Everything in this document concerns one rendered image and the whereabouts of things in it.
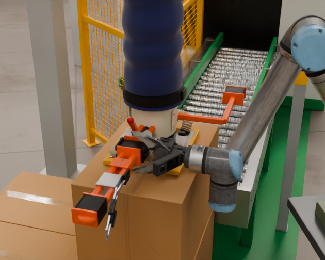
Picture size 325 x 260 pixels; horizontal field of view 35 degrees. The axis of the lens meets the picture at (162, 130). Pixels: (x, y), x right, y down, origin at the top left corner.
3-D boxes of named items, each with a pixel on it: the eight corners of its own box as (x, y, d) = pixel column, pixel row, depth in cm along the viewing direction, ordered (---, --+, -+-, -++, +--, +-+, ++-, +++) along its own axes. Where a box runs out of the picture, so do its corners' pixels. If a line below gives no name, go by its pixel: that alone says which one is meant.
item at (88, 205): (84, 206, 150) (83, 191, 148) (108, 210, 148) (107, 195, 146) (72, 223, 143) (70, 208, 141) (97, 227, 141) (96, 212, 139)
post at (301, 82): (276, 223, 313) (296, 66, 268) (288, 225, 312) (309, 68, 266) (275, 230, 307) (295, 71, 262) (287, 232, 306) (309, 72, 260)
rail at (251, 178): (280, 64, 446) (283, 42, 437) (287, 64, 444) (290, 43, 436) (237, 222, 248) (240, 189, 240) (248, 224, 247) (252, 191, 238)
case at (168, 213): (132, 189, 249) (130, 113, 231) (214, 202, 239) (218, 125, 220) (78, 272, 198) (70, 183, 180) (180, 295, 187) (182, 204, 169)
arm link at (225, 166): (239, 187, 163) (241, 159, 159) (200, 181, 166) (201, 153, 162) (243, 172, 171) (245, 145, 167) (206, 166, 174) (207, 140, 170)
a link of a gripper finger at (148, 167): (141, 170, 181) (161, 160, 176) (135, 179, 176) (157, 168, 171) (135, 163, 180) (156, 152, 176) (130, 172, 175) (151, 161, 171)
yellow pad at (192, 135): (176, 130, 215) (176, 119, 213) (199, 133, 213) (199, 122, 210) (152, 172, 186) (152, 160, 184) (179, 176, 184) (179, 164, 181)
